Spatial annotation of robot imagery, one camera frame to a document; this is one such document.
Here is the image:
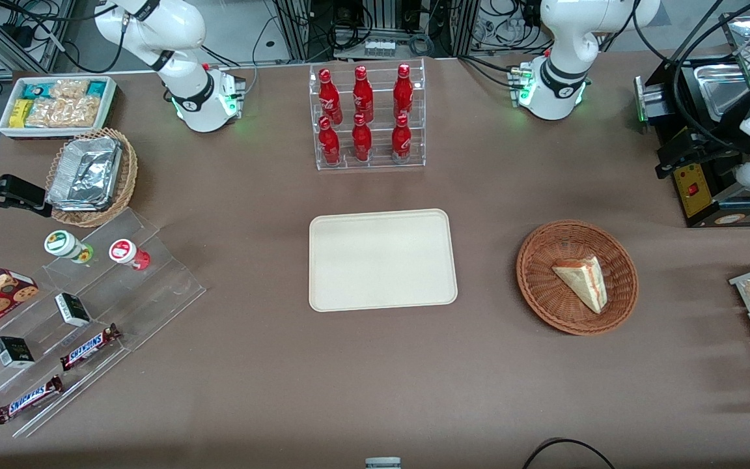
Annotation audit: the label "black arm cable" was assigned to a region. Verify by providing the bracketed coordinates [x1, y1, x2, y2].
[632, 0, 750, 152]

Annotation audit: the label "green lidded cup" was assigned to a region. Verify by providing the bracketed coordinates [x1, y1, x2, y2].
[44, 230, 94, 264]

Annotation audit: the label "clear acrylic stepped display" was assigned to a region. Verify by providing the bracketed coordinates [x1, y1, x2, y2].
[0, 207, 208, 438]

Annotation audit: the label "clear bag of crackers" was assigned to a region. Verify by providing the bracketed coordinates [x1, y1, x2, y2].
[56, 96, 101, 128]
[49, 79, 90, 100]
[25, 98, 63, 128]

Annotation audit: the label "stacked aluminium foil containers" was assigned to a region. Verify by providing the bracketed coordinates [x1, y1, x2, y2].
[47, 136, 122, 212]

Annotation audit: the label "white rectangular snack bin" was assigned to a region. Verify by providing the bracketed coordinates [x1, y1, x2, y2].
[0, 76, 118, 140]

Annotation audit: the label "black looped cable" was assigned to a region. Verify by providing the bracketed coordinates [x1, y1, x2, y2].
[521, 437, 617, 469]

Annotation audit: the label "small black carton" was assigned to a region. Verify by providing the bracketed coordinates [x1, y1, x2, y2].
[0, 335, 36, 369]
[55, 292, 92, 328]

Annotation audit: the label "triangular sandwich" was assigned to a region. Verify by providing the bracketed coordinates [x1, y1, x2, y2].
[551, 255, 608, 315]

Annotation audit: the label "red soda bottle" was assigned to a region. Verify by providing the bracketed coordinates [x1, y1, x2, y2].
[391, 114, 413, 164]
[318, 116, 342, 166]
[351, 113, 374, 163]
[352, 65, 375, 123]
[318, 68, 344, 126]
[393, 64, 414, 122]

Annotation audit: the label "beige plastic tray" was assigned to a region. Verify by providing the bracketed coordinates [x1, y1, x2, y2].
[309, 208, 458, 313]

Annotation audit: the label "black sealing machine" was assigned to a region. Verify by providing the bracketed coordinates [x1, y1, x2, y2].
[634, 10, 750, 229]

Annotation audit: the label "red lidded cup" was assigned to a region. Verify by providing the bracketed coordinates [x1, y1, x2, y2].
[109, 238, 151, 272]

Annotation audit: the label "Snickers chocolate bar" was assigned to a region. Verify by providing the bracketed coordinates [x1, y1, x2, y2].
[60, 323, 122, 373]
[0, 375, 64, 425]

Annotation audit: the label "clear acrylic bottle rack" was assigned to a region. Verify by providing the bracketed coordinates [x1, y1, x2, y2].
[309, 59, 426, 171]

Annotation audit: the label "yellow snack packet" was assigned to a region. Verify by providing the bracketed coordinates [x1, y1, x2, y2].
[9, 99, 33, 129]

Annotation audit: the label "oval light wicker basket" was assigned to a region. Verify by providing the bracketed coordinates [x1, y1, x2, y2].
[46, 128, 139, 228]

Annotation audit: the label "round brown wicker basket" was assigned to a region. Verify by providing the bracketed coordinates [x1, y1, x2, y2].
[516, 220, 639, 336]

